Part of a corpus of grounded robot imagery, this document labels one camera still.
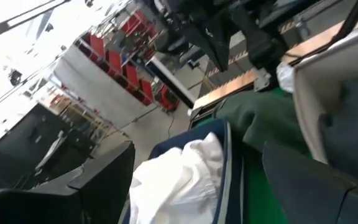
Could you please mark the green table mat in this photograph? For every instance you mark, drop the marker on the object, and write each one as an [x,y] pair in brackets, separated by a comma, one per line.
[263,199]

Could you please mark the navy fabric bin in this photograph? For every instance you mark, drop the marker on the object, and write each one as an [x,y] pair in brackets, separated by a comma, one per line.
[194,132]

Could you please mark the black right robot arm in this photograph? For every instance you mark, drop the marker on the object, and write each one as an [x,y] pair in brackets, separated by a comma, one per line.
[259,43]

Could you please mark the white hanging sheet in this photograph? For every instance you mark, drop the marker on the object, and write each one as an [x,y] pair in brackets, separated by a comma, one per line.
[98,90]

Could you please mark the black overhead beam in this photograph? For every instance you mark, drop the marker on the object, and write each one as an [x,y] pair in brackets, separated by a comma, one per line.
[4,26]

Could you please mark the black diagonal frame strut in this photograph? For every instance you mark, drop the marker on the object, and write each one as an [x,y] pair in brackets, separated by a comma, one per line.
[350,21]

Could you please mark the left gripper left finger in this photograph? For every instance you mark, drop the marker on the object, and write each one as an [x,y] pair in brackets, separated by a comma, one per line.
[57,205]

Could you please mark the red bin rack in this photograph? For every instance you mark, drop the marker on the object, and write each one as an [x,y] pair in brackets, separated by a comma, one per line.
[113,60]

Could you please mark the black backdrop panels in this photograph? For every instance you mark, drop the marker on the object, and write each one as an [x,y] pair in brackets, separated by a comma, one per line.
[17,149]

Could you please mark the dark green garment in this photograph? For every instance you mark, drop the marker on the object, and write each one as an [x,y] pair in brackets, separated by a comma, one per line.
[259,118]

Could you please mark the black aluminium table frame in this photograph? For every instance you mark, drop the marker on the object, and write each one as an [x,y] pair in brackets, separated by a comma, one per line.
[202,116]

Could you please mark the white shirt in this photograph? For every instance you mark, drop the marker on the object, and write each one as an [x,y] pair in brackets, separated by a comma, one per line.
[176,186]

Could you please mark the red toolbox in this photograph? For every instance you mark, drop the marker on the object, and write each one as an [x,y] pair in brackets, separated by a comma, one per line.
[169,99]

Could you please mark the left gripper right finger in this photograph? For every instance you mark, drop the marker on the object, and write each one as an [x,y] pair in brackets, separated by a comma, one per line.
[306,199]

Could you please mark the white lace garment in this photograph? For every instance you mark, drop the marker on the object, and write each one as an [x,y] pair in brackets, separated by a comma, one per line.
[284,77]

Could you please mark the beige fabric bin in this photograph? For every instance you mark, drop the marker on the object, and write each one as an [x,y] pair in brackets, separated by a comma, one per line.
[309,102]

